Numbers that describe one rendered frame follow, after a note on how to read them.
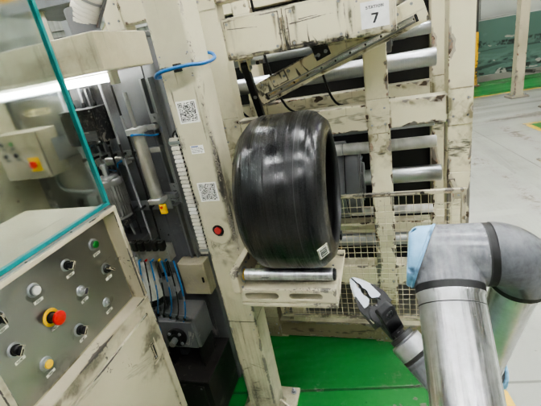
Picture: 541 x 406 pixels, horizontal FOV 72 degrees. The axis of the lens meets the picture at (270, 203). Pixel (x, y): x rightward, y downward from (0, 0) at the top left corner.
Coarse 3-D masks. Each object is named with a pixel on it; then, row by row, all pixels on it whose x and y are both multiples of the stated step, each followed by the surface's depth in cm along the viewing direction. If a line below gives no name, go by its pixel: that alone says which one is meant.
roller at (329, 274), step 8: (248, 272) 136; (256, 272) 136; (264, 272) 135; (272, 272) 134; (280, 272) 133; (288, 272) 132; (296, 272) 131; (304, 272) 130; (312, 272) 129; (320, 272) 129; (328, 272) 128; (336, 272) 129; (320, 280) 130; (328, 280) 129
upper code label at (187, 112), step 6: (180, 102) 123; (186, 102) 122; (192, 102) 122; (180, 108) 124; (186, 108) 123; (192, 108) 122; (180, 114) 124; (186, 114) 124; (192, 114) 123; (198, 114) 123; (180, 120) 125; (186, 120) 125; (192, 120) 124; (198, 120) 124
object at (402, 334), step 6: (378, 300) 105; (384, 300) 104; (372, 306) 104; (378, 306) 104; (372, 312) 103; (366, 318) 110; (372, 318) 103; (372, 324) 107; (378, 324) 102; (384, 330) 107; (402, 330) 102; (408, 330) 100; (390, 336) 105; (396, 336) 102; (402, 336) 99; (390, 342) 103; (396, 342) 100
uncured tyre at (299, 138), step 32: (256, 128) 118; (288, 128) 114; (320, 128) 116; (256, 160) 111; (288, 160) 108; (320, 160) 110; (256, 192) 110; (288, 192) 107; (320, 192) 108; (256, 224) 112; (288, 224) 109; (320, 224) 110; (256, 256) 121; (288, 256) 117
